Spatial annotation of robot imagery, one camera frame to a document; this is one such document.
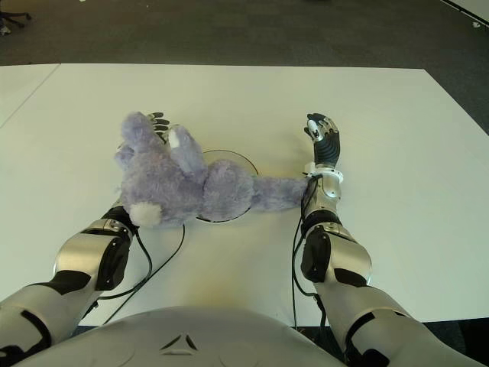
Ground purple plush bunny doll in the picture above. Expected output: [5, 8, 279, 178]
[113, 110, 310, 230]

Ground black office chair base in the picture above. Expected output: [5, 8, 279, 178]
[0, 11, 31, 28]

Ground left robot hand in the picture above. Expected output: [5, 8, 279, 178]
[147, 112, 173, 145]

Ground silver robot torso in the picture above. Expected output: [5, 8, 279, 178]
[49, 305, 345, 367]

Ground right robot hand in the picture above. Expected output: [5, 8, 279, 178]
[303, 112, 342, 166]

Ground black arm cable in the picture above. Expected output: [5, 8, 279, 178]
[291, 175, 318, 328]
[89, 223, 187, 326]

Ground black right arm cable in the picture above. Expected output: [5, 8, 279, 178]
[291, 175, 318, 328]

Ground white plate black rim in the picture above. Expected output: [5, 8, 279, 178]
[194, 148, 257, 225]

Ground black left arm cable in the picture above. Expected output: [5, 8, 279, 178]
[89, 223, 187, 326]

